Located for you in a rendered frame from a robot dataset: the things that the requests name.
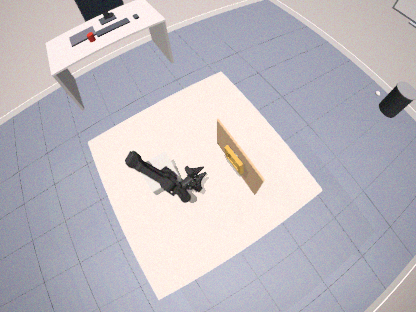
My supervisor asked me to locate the gold picture frame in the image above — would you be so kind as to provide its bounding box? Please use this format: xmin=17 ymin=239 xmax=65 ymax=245
xmin=224 ymin=145 xmax=244 ymax=175

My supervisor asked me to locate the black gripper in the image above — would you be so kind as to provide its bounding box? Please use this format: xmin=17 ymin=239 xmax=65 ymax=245
xmin=180 ymin=165 xmax=207 ymax=190

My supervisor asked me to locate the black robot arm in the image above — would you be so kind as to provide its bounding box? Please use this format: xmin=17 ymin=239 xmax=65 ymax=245
xmin=124 ymin=150 xmax=203 ymax=203

